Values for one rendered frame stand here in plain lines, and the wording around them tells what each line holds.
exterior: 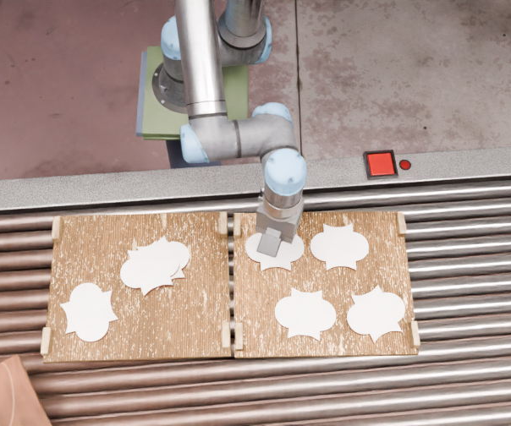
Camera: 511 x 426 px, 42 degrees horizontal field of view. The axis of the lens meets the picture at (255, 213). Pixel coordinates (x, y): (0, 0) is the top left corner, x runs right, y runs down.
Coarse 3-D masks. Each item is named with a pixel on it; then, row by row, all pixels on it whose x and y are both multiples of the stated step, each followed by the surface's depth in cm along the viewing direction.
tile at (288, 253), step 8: (248, 240) 158; (256, 240) 158; (296, 240) 158; (248, 248) 157; (256, 248) 157; (280, 248) 157; (288, 248) 157; (296, 248) 157; (248, 256) 157; (256, 256) 156; (264, 256) 156; (280, 256) 156; (288, 256) 156; (296, 256) 156; (264, 264) 155; (272, 264) 155; (280, 264) 156; (288, 264) 156
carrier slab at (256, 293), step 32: (320, 224) 161; (352, 224) 161; (384, 224) 162; (384, 256) 158; (256, 288) 154; (288, 288) 154; (320, 288) 154; (352, 288) 155; (384, 288) 155; (256, 320) 151; (256, 352) 148; (288, 352) 148; (320, 352) 148; (352, 352) 148; (384, 352) 149; (416, 352) 149
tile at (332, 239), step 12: (324, 228) 160; (336, 228) 160; (348, 228) 160; (312, 240) 158; (324, 240) 158; (336, 240) 158; (348, 240) 158; (360, 240) 159; (312, 252) 157; (324, 252) 157; (336, 252) 157; (348, 252) 157; (360, 252) 157; (336, 264) 156; (348, 264) 156
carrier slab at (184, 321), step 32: (64, 224) 159; (96, 224) 160; (128, 224) 160; (160, 224) 160; (192, 224) 160; (64, 256) 156; (96, 256) 156; (128, 256) 156; (192, 256) 157; (224, 256) 157; (64, 288) 153; (128, 288) 153; (160, 288) 153; (192, 288) 154; (224, 288) 154; (64, 320) 150; (128, 320) 150; (160, 320) 150; (192, 320) 150; (224, 320) 151; (64, 352) 147; (96, 352) 147; (128, 352) 147; (160, 352) 147; (192, 352) 147; (224, 352) 148
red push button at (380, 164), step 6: (372, 156) 170; (378, 156) 170; (384, 156) 170; (390, 156) 170; (372, 162) 170; (378, 162) 170; (384, 162) 170; (390, 162) 170; (372, 168) 169; (378, 168) 169; (384, 168) 169; (390, 168) 169; (372, 174) 168; (378, 174) 168; (384, 174) 168
